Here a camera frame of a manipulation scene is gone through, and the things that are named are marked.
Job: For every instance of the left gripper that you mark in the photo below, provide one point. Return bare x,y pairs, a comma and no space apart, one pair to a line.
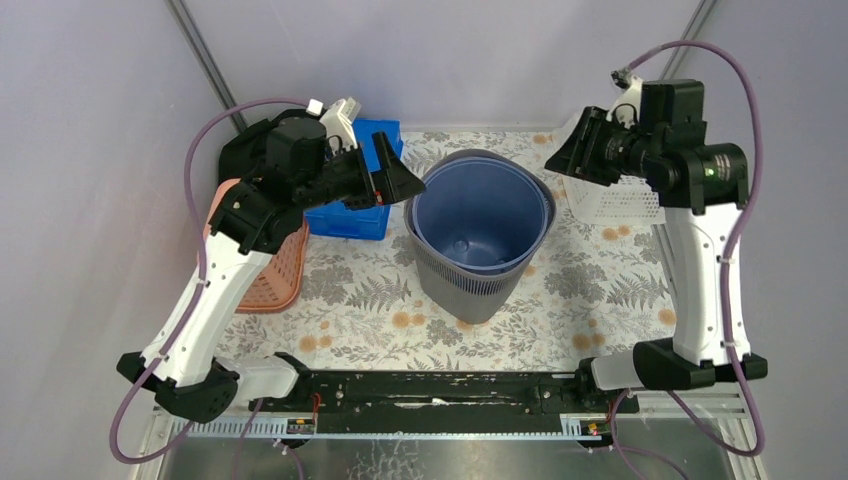
370,175

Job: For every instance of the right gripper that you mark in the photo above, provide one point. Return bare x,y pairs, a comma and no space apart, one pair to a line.
578,155

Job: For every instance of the white plastic basket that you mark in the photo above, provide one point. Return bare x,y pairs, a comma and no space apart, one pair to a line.
630,201

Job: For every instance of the blue divided plastic tray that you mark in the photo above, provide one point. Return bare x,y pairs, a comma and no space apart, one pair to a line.
334,220

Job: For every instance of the blue bucket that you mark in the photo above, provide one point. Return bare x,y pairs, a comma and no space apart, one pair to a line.
485,215

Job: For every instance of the pink plastic basket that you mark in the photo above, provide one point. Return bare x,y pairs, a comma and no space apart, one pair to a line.
277,287

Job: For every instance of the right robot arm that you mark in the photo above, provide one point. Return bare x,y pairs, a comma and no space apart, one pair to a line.
656,131

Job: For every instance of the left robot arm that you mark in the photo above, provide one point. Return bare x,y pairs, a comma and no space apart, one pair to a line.
299,171

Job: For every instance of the floral table mat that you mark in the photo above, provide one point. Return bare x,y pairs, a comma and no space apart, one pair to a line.
588,291

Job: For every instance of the black cloth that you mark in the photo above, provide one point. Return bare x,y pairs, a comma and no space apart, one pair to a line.
247,151

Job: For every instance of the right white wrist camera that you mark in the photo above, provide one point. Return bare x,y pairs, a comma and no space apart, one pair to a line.
625,109

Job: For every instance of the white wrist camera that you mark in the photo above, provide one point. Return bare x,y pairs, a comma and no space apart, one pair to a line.
337,118
625,109

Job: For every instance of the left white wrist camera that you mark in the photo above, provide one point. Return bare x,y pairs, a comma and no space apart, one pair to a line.
337,118

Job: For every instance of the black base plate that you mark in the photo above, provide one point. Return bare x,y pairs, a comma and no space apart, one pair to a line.
430,402

